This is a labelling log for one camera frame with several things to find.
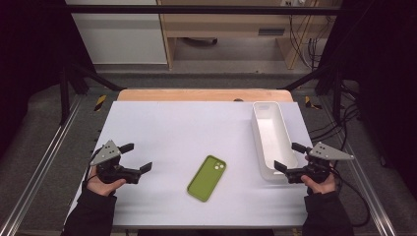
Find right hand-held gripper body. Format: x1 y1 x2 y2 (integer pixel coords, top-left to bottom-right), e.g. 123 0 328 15
284 141 355 185

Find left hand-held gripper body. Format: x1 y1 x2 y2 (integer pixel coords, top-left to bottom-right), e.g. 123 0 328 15
89 140 143 185

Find white plastic bin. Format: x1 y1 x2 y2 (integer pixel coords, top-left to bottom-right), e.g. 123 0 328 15
251 100 300 182

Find green phone case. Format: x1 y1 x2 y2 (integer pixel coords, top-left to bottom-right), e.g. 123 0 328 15
186 154 228 203

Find person's right hand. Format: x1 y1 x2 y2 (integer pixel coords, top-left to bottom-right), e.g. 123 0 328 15
300 173 337 196

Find person's left hand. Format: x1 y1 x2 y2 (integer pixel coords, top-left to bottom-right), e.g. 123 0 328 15
86 165 128 198

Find yellow black tape marker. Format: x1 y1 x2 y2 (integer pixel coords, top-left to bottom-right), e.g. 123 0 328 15
304 95 323 111
93 94 108 113

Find white table board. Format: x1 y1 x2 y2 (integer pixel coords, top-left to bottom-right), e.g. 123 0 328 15
63 100 313 229

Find wooden table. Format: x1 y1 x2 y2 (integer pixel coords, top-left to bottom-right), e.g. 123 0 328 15
116 88 294 103

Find white cabinet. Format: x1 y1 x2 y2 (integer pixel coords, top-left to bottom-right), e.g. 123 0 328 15
64 0 168 66

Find wooden desk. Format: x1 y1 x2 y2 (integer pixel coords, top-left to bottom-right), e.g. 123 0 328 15
156 0 342 71

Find left hand-held gripper cable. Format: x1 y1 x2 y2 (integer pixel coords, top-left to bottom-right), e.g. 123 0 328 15
84 147 103 185

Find hand-held gripper cable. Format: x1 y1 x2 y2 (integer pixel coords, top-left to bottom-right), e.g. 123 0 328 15
84 147 103 185
328 163 373 228

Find black floor cables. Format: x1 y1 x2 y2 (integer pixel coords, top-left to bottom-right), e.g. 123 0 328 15
309 81 362 155

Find aluminium rail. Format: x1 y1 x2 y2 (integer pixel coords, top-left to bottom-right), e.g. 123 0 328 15
319 97 398 236
0 93 84 236

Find right hand-held gripper cable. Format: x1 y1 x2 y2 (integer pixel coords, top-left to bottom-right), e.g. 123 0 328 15
328 163 373 228

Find black frame strut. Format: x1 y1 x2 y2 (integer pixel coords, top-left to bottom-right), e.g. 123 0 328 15
277 63 344 125
58 61 128 126

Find hanging cable bundle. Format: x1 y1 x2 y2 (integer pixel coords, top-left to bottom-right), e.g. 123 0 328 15
287 14 329 71

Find black horizontal frame bar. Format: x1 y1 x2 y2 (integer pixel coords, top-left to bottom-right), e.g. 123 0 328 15
45 4 345 16

